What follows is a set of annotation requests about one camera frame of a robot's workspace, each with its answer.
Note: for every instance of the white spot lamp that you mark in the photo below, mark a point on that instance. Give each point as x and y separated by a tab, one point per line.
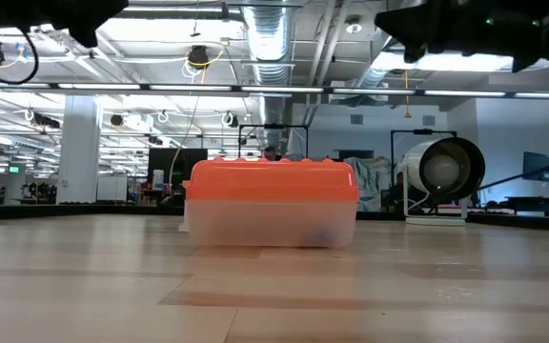
446	169

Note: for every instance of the black rig frame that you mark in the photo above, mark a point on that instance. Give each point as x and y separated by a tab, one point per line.
274	126
422	131

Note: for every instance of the monitor on arm mount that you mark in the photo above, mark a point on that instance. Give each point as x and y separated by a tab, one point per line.
535	166

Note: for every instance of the black table frame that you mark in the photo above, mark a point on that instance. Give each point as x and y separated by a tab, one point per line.
88	210

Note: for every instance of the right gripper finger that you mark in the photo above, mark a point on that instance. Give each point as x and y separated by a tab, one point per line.
417	28

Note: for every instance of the black hanging ceiling device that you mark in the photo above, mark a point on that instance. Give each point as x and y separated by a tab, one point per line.
198	56

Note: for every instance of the clear supply box orange lid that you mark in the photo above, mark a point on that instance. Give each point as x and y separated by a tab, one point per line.
270	205

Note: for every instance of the white pillar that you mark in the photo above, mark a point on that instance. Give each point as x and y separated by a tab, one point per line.
79	157

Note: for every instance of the silver ribbed ventilation duct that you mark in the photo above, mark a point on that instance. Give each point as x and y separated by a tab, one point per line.
267	38

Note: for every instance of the black computer monitor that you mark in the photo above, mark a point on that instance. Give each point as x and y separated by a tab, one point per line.
169	167

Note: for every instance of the white bottle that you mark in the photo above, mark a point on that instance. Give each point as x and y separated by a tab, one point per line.
158	180

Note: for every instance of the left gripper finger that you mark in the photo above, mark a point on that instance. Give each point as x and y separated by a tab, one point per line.
88	19

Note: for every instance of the grey cloth cover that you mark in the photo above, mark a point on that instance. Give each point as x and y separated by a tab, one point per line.
372	178

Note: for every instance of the long ceiling light bar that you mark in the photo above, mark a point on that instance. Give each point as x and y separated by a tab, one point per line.
279	89

